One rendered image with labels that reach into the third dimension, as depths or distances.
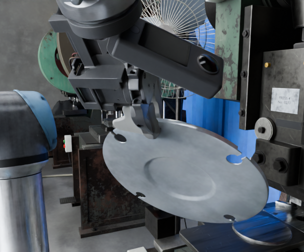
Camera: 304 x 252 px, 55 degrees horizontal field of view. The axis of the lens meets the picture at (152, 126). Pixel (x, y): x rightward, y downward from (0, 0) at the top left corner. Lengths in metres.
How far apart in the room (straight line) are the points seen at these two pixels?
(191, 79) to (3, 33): 6.88
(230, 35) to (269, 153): 0.29
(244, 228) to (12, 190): 0.48
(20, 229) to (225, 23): 0.62
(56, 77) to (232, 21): 2.92
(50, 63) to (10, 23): 3.72
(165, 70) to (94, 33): 0.07
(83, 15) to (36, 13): 6.93
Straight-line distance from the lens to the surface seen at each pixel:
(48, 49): 3.51
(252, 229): 0.71
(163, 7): 1.40
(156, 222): 0.90
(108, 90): 0.33
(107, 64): 0.32
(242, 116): 0.72
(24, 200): 0.56
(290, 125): 0.67
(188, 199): 0.56
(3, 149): 0.54
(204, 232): 0.68
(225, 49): 0.76
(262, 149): 0.69
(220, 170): 0.45
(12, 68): 7.06
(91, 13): 0.26
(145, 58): 0.28
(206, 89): 0.30
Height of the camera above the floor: 1.11
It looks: 10 degrees down
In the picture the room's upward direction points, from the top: straight up
